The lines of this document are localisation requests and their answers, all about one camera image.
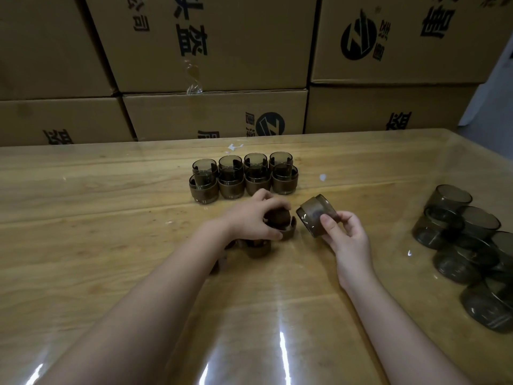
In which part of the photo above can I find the person's left hand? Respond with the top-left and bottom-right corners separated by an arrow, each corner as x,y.
218,188 -> 292,243

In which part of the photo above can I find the person's right hand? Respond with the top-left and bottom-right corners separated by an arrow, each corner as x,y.
319,210 -> 377,291

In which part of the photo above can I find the pile of brown sleeve rings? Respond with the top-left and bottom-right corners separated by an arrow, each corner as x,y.
224,207 -> 298,260

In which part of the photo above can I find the smoky tinted glass cup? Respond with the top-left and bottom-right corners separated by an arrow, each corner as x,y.
243,152 -> 269,171
217,168 -> 246,200
192,158 -> 220,179
271,164 -> 299,195
245,166 -> 273,196
269,151 -> 294,170
189,173 -> 220,205
296,194 -> 341,238
218,155 -> 245,174

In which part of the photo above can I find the cluster of smoky glass cups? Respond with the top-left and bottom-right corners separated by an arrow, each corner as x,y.
411,184 -> 513,333

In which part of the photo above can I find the person's left forearm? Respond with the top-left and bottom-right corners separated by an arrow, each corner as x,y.
40,218 -> 237,385

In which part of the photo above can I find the person's right forearm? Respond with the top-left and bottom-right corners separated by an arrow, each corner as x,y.
344,272 -> 473,385

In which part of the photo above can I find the stack of brown cardboard boxes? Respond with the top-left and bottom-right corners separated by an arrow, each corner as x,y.
0,0 -> 513,147

